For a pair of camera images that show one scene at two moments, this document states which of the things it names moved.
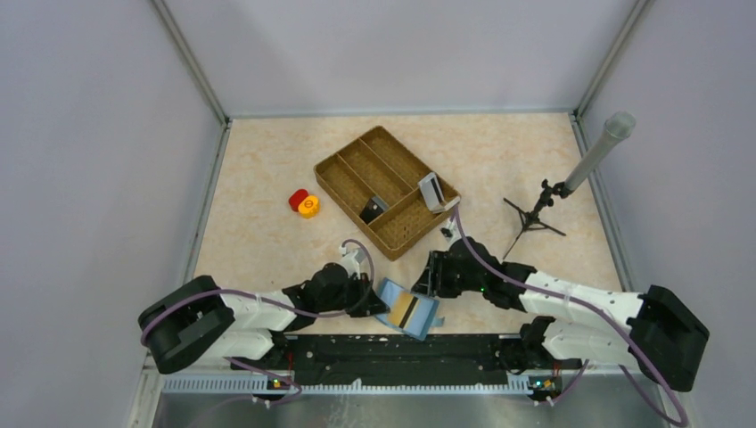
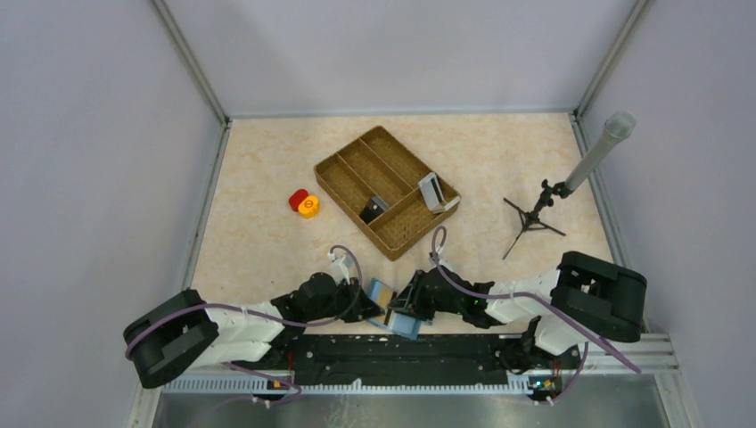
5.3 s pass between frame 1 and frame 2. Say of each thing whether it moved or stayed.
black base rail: stayed
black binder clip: stayed
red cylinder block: stayed
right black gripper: moved
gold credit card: moved
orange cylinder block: stayed
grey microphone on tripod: stayed
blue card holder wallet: moved
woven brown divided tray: stayed
